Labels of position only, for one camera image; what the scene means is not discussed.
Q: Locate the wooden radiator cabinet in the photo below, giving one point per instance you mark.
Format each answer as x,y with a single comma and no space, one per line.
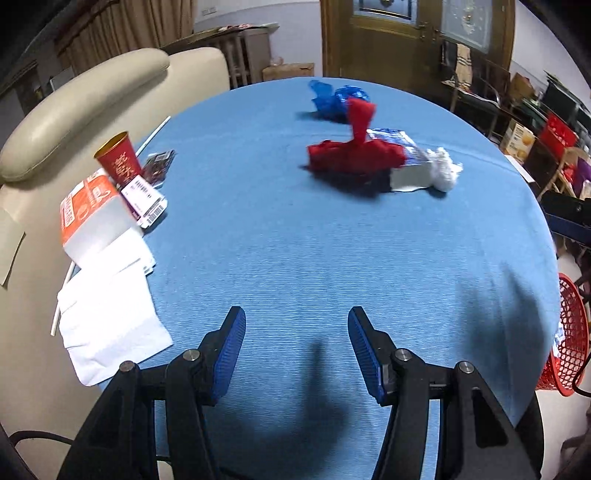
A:
249,55

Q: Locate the wooden door with glass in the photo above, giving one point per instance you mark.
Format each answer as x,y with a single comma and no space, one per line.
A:
383,50

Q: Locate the white crumpled bag right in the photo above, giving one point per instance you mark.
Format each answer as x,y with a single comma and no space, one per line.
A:
443,170

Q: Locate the blue tablecloth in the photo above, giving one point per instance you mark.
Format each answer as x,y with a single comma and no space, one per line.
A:
277,230

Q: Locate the beige sofa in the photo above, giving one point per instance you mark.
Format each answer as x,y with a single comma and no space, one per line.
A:
92,92

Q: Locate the red mesh basket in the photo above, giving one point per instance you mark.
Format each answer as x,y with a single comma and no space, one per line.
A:
572,323

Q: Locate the orange and white tissue pack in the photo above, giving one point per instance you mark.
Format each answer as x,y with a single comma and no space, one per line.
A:
92,217

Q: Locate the pink and white small box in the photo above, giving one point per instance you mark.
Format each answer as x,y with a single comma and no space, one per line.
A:
145,198

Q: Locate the yellow printed cardboard box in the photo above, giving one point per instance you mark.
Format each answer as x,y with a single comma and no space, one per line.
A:
517,141

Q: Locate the red paper cup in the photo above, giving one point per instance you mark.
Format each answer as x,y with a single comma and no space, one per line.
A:
120,164

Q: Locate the beige paper sheet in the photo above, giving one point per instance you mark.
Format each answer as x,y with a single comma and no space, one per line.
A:
9,244

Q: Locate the black monitor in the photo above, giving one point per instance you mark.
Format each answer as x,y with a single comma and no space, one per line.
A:
558,99

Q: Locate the purple bag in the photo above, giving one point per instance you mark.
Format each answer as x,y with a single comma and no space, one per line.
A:
584,170

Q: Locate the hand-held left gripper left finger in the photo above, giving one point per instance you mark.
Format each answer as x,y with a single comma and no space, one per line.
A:
228,355

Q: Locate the blue plastic bag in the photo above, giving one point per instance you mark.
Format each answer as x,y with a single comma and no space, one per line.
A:
332,101

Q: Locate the blue and white carton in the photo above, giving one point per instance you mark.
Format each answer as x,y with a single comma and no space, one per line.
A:
411,177

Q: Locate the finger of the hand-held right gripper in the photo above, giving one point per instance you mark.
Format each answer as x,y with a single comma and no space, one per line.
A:
570,228

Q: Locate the brown cardboard box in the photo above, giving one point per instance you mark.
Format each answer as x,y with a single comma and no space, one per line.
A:
288,72

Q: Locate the large white paper napkin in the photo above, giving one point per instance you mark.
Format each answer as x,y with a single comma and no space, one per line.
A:
106,323

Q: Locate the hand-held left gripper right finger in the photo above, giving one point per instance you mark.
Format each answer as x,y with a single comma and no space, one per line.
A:
364,355

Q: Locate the dark snack packet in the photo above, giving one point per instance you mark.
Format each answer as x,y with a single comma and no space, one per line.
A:
157,166

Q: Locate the brown curtain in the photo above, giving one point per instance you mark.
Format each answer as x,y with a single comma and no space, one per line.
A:
120,27

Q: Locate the red gift bag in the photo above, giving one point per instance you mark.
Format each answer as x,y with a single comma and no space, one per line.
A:
558,131

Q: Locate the metal chair with clothes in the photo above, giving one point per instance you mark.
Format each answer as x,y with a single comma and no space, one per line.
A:
471,87

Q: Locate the large red plastic bag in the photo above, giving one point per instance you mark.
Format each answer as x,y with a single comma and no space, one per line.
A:
355,154

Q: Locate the folded white paper napkin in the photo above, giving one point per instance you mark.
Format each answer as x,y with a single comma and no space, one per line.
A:
124,251

